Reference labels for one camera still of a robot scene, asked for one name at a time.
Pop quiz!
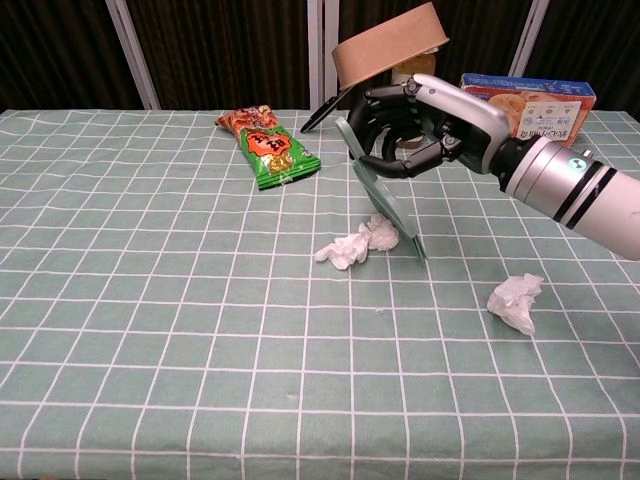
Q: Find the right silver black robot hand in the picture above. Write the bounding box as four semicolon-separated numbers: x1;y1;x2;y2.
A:
346;73;512;180

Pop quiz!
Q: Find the green plastic hand brush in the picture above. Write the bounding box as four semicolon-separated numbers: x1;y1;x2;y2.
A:
333;115;429;267

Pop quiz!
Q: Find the tissue top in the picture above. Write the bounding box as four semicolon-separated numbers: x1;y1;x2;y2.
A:
363;213;401;253

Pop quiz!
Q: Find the floral print cylinder can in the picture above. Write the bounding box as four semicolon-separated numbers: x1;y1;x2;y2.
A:
384;49;441;150

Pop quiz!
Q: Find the blue orange cookie box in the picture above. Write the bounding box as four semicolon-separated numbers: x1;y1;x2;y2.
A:
459;73;597;149

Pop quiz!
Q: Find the green snack bag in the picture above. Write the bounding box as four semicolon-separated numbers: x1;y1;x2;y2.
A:
237;125;322;192

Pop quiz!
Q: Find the orange red snack bag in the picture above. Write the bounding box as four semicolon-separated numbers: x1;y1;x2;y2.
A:
216;104;281;139

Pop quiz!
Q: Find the dark brown curtain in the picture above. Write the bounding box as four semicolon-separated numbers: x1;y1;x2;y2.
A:
0;0;640;112

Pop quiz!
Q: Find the green white checkered tablecloth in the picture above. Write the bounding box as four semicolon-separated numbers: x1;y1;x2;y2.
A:
0;107;640;480

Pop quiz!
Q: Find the white metal frame post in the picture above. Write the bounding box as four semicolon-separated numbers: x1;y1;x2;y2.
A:
306;0;341;109
508;0;550;77
104;0;161;111

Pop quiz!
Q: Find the black handled tool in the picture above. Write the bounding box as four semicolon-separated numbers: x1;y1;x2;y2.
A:
299;89;350;134

